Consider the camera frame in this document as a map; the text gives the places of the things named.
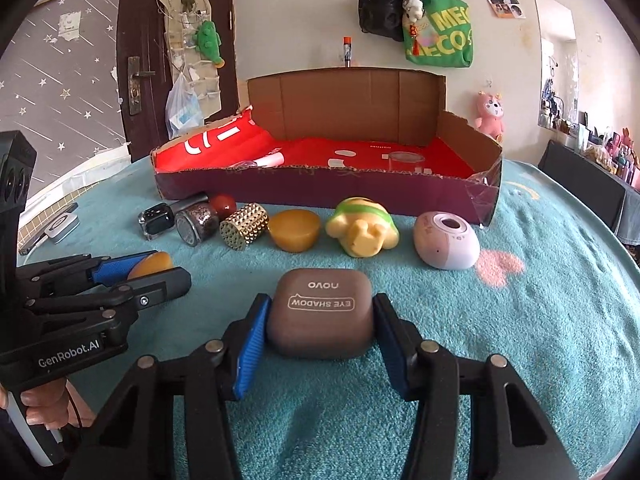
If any orange round disc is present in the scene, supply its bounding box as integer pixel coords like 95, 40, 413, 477
127, 252, 174, 280

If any brown eye shadow case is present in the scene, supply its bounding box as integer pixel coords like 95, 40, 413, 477
267, 269, 374, 360

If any pink round device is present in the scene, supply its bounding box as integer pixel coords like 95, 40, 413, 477
412, 211, 480, 270

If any gold studded cylinder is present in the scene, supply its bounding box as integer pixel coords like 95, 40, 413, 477
219, 203, 269, 250

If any black nail polish bottle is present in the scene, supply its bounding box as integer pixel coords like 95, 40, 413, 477
138, 194, 208, 240

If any glitter bottle red cap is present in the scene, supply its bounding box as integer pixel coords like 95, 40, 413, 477
175, 194, 236, 247

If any amber bowl-shaped soap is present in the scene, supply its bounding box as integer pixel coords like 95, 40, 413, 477
268, 209, 321, 254

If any yellow green toy figure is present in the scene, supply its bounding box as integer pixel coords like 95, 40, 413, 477
326, 197, 399, 258

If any left hand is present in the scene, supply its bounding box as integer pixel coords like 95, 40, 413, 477
21, 378, 96, 429

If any white square charger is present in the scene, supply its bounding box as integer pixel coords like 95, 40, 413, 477
44, 212, 79, 244

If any teal fluffy blanket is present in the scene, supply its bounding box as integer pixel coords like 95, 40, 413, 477
1, 162, 639, 479

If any pink nail polish bottle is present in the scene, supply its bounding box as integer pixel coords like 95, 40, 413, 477
230, 152, 284, 170

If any clear plastic cup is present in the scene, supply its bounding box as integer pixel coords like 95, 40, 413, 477
382, 151, 424, 165

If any white plastic bag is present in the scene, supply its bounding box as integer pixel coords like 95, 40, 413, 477
165, 73, 204, 140

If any cardboard box red lining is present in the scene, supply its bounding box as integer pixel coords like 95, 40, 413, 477
150, 67, 502, 224

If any dark brown door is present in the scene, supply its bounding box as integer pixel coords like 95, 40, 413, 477
116, 0, 240, 162

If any pink plush toy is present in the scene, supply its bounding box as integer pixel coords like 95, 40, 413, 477
474, 91, 504, 143

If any dark cluttered side table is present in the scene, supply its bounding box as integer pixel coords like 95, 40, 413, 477
538, 140, 639, 256

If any green plush toy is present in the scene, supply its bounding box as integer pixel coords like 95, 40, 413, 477
193, 21, 224, 68

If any beige hanging organizer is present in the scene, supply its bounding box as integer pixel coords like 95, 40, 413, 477
156, 0, 222, 119

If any orange capped tube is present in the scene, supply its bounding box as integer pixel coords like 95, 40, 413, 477
343, 36, 352, 67

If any green tote bag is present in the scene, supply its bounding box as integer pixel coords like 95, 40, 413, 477
402, 0, 474, 68

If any black backpack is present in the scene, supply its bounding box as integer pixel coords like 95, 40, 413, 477
358, 0, 404, 42

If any brass door handle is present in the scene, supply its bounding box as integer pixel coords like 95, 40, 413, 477
127, 56, 155, 116

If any white dog plush keychain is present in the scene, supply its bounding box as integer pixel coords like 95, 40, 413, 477
402, 0, 424, 27

